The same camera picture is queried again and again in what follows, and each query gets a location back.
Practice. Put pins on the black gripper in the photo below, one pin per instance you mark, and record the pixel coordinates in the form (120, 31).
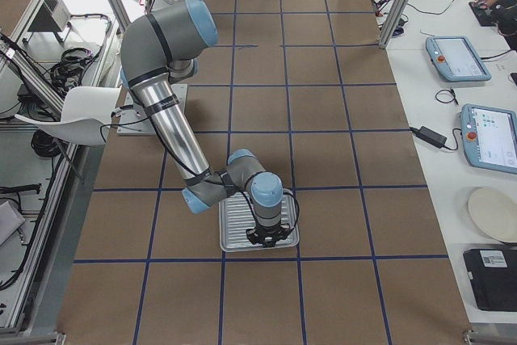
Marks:
(268, 231)

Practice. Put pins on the silver ribbed metal tray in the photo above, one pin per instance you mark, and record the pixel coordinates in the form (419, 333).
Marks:
(235, 218)

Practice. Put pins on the black power adapter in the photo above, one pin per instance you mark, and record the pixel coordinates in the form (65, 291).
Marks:
(431, 137)

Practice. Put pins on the far blue teach pendant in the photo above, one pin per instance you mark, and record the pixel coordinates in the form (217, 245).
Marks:
(455, 59)

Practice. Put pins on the blue teach pendant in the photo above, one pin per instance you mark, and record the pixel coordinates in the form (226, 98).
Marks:
(489, 137)
(455, 59)

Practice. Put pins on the white plastic chair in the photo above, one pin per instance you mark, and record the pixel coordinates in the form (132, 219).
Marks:
(84, 118)

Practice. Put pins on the black flat box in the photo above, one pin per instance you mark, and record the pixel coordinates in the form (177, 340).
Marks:
(492, 275)

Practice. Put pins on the beige round plate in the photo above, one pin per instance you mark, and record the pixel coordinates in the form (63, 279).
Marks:
(494, 214)

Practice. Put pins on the near blue teach pendant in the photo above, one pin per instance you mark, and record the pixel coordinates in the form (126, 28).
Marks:
(489, 137)

